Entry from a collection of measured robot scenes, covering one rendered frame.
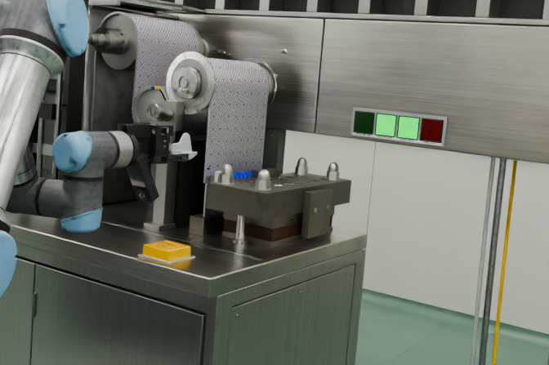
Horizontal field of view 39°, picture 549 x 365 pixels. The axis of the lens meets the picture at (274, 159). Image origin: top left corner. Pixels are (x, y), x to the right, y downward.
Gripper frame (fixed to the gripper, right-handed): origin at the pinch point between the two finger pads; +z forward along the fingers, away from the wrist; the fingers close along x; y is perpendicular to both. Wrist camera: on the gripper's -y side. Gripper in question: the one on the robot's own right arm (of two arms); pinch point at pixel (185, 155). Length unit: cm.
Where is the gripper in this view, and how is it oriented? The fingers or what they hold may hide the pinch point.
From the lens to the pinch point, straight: 173.4
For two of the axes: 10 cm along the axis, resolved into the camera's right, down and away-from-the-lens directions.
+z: 5.5, -0.5, 8.3
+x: -8.3, -1.1, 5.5
